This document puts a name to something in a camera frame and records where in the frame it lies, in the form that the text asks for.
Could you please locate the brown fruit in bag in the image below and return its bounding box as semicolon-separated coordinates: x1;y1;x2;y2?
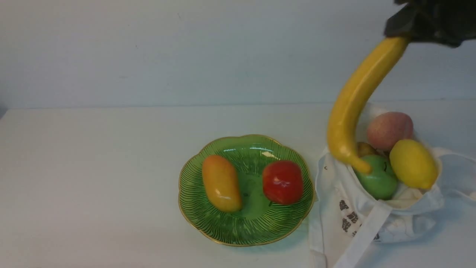
357;142;379;157

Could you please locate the yellow lemon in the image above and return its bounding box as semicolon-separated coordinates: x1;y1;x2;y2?
389;139;439;190

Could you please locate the green apple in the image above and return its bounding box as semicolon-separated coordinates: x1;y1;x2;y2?
355;154;398;200

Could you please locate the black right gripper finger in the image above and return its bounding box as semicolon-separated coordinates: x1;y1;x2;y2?
384;0;476;48

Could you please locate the orange yellow mango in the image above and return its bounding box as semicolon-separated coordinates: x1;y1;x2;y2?
201;155;243;213

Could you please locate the green glass plate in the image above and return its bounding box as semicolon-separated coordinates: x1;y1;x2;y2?
178;134;318;247

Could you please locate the red apple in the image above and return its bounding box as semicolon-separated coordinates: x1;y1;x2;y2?
262;160;304;205

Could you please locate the yellow banana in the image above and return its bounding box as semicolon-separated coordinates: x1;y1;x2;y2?
327;36;410;174

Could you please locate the pink peach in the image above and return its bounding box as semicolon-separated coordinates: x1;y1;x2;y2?
367;112;414;151

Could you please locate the white canvas tote bag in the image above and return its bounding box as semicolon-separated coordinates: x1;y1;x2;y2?
308;146;475;268

